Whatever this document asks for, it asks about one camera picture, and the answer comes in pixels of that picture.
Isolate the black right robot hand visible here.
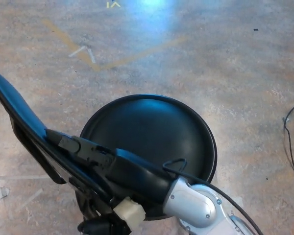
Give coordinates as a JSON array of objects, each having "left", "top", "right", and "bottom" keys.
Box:
[{"left": 46, "top": 129, "right": 180, "bottom": 228}]

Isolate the black round chair seat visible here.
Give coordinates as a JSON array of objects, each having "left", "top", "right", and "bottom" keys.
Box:
[{"left": 80, "top": 94, "right": 218, "bottom": 221}]

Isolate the white floor tape strip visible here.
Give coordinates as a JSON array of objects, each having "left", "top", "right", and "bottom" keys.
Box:
[{"left": 15, "top": 188, "right": 44, "bottom": 212}]

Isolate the brown floor tape line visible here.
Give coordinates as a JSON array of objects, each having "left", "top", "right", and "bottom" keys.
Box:
[{"left": 41, "top": 19, "right": 100, "bottom": 72}]

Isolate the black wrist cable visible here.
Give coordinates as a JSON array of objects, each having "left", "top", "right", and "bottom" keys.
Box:
[{"left": 162, "top": 158, "right": 265, "bottom": 235}]

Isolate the black floor cable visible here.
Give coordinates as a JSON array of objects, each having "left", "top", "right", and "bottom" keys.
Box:
[{"left": 282, "top": 101, "right": 294, "bottom": 192}]

